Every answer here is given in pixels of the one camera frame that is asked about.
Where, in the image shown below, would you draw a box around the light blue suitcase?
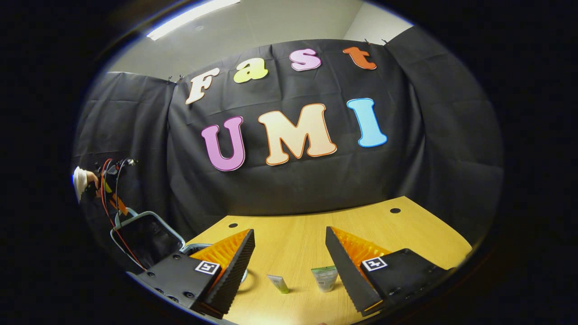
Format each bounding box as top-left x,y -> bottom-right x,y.
110,207 -> 249,284

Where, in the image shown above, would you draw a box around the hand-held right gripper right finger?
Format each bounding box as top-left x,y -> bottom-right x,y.
325,226 -> 457,316

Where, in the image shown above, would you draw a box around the small pale green tube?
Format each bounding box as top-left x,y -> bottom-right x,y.
266,274 -> 290,295

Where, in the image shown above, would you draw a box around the red gripper cable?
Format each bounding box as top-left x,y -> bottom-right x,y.
100,159 -> 147,270

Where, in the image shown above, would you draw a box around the large white green tube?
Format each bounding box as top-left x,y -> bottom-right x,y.
311,265 -> 339,293

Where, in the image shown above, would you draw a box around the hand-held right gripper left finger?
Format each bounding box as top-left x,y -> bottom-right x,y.
126,228 -> 256,320

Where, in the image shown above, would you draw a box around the black backdrop cloth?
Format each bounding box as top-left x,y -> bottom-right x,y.
72,38 -> 504,271

